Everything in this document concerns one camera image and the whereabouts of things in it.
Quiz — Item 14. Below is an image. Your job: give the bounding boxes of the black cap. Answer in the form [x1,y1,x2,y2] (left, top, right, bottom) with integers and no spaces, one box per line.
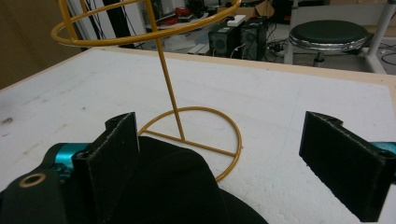
[102,135,269,224]

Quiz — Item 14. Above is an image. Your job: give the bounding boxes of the black computer tower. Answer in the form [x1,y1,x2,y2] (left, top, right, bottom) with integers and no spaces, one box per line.
[239,17,270,61]
[207,23,242,58]

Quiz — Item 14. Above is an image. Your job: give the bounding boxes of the black round stool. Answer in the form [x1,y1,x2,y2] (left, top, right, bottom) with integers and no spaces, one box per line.
[289,20,372,67]

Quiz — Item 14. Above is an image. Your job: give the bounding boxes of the white metal table leg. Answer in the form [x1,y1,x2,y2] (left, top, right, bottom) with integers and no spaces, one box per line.
[362,0,396,75]

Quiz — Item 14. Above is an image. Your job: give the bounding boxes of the white power strip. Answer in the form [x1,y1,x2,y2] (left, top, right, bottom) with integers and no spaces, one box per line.
[226,14,247,27]

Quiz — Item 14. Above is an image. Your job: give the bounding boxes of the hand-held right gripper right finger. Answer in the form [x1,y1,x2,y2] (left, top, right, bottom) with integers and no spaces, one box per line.
[298,110,396,223]

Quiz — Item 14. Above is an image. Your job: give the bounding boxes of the cardboard box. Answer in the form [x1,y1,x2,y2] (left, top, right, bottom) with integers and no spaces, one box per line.
[218,0,276,19]

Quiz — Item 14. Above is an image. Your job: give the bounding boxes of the yellow wire hat stand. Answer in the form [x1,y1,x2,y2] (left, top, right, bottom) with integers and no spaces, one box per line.
[50,0,243,183]

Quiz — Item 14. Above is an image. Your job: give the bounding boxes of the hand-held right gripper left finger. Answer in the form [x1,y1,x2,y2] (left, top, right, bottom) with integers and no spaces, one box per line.
[72,111,140,224]

